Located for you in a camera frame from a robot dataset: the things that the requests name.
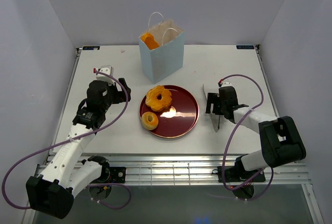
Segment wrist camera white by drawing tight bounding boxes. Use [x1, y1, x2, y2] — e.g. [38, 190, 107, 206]
[218, 79, 232, 88]
[93, 65, 114, 83]

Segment aluminium frame rail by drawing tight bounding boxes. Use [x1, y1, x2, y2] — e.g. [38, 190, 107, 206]
[35, 155, 311, 186]

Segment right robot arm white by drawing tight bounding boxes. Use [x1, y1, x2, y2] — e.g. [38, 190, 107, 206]
[205, 86, 307, 183]

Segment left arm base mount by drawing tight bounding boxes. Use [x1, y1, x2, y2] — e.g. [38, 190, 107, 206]
[92, 167, 127, 184]

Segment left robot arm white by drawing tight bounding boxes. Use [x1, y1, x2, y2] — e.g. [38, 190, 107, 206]
[26, 78, 131, 219]

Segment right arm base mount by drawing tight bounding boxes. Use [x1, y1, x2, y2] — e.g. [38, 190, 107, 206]
[212, 165, 266, 183]

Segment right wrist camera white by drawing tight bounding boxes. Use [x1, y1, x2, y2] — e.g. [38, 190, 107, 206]
[218, 79, 232, 88]

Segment orange ring donut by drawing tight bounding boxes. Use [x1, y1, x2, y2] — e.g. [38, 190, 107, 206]
[145, 86, 172, 112]

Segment blue label left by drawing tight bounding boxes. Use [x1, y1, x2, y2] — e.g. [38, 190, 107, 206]
[82, 46, 100, 50]

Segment metal tongs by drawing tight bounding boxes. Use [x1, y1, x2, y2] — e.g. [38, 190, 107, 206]
[202, 84, 220, 133]

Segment dark red round plate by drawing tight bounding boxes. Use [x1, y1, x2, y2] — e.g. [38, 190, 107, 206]
[139, 85, 199, 138]

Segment light blue paper bag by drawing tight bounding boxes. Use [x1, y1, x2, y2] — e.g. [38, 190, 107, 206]
[139, 12, 185, 84]

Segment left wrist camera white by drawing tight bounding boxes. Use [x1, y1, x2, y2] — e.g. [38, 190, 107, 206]
[93, 65, 114, 83]

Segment pale ring bagel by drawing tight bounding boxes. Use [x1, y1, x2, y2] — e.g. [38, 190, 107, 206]
[141, 111, 159, 131]

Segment long orange bread strip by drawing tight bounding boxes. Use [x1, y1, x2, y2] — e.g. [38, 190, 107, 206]
[141, 32, 160, 50]

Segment blue label right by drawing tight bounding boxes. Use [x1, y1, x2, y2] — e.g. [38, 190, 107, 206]
[236, 45, 255, 50]

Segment blue label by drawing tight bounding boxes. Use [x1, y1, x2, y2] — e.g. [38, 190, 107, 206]
[82, 46, 100, 50]
[236, 45, 255, 50]

